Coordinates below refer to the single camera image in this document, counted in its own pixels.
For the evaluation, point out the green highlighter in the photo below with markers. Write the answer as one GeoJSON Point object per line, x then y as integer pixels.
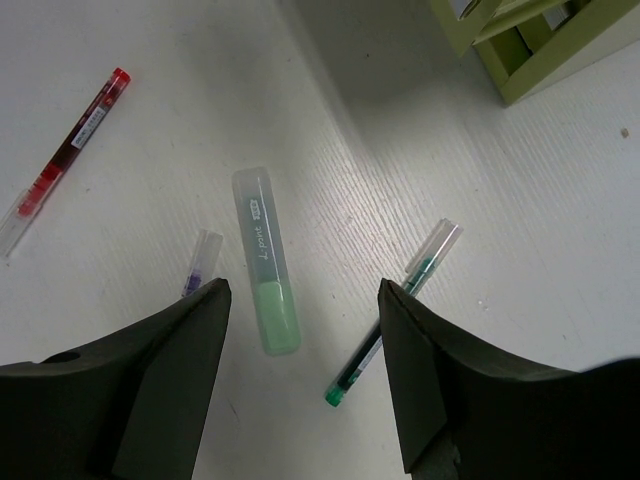
{"type": "Point", "coordinates": [266, 262]}

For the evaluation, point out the purple gel pen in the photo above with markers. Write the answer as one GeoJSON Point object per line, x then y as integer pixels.
{"type": "Point", "coordinates": [203, 261]}

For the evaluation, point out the green metal tool chest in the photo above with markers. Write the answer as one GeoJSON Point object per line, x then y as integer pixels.
{"type": "Point", "coordinates": [467, 23]}

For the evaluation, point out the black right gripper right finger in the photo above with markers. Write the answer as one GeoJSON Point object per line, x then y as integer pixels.
{"type": "Point", "coordinates": [466, 409]}

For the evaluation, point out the red gel pen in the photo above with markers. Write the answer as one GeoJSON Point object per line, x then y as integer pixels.
{"type": "Point", "coordinates": [28, 204]}

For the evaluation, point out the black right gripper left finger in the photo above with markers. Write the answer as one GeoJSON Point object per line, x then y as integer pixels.
{"type": "Point", "coordinates": [130, 405]}

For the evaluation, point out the green gel pen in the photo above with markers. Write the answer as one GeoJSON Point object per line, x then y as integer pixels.
{"type": "Point", "coordinates": [418, 271]}

